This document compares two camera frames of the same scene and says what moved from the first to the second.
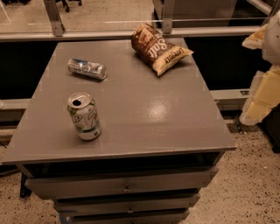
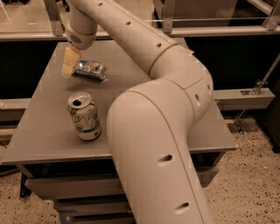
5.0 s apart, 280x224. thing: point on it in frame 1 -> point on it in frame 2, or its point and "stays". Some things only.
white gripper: [273, 44] -> [80, 39]
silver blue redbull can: [87, 68] stays
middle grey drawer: [129, 205] stays
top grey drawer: [88, 186] stays
